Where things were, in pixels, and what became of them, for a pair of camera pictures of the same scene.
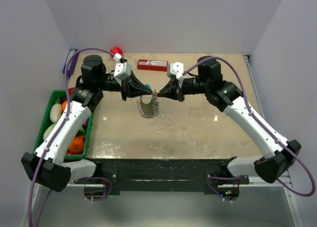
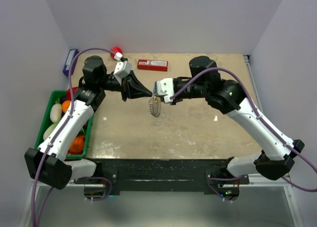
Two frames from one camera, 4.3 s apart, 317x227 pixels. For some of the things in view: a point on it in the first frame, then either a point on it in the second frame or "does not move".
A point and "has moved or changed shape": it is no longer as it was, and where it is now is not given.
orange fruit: (64, 105) does not move
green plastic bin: (45, 121) does not move
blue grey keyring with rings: (151, 109) has moved or changed shape
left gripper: (127, 90) does not move
